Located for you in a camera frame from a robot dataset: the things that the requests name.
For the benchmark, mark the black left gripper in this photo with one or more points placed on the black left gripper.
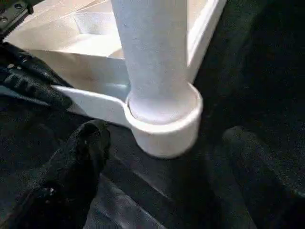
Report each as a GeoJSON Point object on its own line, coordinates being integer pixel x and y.
{"type": "Point", "coordinates": [12, 14]}

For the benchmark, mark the white plastic table leg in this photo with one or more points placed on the white plastic table leg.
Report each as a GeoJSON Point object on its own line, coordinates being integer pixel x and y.
{"type": "Point", "coordinates": [155, 59]}

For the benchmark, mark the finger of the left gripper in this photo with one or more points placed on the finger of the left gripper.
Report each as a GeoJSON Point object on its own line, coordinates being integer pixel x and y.
{"type": "Point", "coordinates": [35, 91]}

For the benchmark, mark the white plastic table top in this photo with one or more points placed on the white plastic table top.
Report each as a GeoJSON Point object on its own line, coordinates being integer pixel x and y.
{"type": "Point", "coordinates": [71, 35]}

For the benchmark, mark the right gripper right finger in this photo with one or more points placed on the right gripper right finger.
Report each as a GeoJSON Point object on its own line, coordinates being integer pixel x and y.
{"type": "Point", "coordinates": [267, 181]}

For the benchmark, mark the black work mat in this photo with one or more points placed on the black work mat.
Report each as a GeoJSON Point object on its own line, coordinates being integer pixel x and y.
{"type": "Point", "coordinates": [250, 71]}

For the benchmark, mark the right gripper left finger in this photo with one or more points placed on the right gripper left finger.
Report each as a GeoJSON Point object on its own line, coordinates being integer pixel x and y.
{"type": "Point", "coordinates": [66, 176]}

